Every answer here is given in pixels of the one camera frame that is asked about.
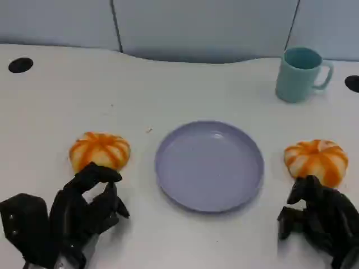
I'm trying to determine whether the lilac plate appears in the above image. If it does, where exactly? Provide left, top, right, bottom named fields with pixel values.
left=154, top=120, right=265, bottom=213

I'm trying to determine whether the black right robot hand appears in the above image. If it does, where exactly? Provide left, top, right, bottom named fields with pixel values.
left=277, top=175, right=359, bottom=267

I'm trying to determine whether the black table cable grommet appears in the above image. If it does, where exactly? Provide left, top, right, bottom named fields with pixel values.
left=344, top=75, right=359, bottom=93
left=8, top=57, right=34, bottom=74

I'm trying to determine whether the grey-blue partition panel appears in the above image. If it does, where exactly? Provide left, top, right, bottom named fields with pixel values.
left=283, top=0, right=359, bottom=62
left=0, top=0, right=123, bottom=53
left=110, top=0, right=301, bottom=64

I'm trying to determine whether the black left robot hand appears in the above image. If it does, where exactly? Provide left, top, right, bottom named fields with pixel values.
left=49, top=162, right=130, bottom=264

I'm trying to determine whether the pale green mug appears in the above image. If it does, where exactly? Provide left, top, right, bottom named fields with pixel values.
left=275, top=47, right=334, bottom=104

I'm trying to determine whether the orange and white bread roll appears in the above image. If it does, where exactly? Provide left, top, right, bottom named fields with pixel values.
left=69, top=132, right=132, bottom=173
left=283, top=139, right=349, bottom=189

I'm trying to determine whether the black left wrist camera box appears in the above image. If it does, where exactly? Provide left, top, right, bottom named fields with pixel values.
left=0, top=193, right=61, bottom=266

